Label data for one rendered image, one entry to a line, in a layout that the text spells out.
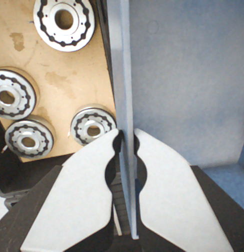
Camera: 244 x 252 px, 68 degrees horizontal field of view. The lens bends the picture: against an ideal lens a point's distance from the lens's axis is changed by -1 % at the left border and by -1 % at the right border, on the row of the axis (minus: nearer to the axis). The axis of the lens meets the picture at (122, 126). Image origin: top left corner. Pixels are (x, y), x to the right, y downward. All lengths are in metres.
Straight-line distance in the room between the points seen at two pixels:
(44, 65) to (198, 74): 0.31
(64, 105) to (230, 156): 0.33
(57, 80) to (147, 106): 0.27
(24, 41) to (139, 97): 0.30
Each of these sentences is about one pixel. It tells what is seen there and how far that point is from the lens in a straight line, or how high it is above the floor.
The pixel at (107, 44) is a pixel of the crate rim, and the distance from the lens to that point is 0.29.
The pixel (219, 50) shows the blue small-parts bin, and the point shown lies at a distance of 0.19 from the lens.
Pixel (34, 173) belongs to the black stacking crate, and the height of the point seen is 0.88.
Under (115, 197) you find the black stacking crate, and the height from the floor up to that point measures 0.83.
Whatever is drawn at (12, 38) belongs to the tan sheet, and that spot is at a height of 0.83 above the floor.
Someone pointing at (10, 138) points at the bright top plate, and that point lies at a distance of 0.47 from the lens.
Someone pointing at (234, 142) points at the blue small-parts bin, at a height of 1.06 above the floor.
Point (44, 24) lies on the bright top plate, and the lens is 0.37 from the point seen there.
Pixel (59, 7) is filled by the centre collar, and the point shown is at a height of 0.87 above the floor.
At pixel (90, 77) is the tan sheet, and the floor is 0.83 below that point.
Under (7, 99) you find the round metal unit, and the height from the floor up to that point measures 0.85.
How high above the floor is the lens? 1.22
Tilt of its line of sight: 60 degrees down
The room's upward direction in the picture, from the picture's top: 167 degrees clockwise
